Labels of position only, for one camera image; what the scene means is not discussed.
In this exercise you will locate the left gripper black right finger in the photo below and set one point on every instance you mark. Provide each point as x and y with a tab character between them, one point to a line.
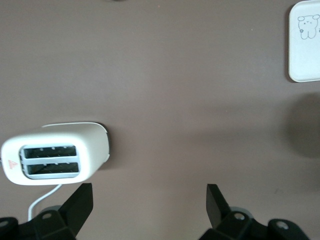
225	220

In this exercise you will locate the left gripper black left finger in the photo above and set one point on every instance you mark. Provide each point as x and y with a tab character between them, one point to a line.
62	220

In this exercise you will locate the cream two-slot toaster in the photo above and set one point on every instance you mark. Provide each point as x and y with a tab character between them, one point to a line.
87	140

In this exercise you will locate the beige rabbit print tray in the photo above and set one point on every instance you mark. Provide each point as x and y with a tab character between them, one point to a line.
303	62

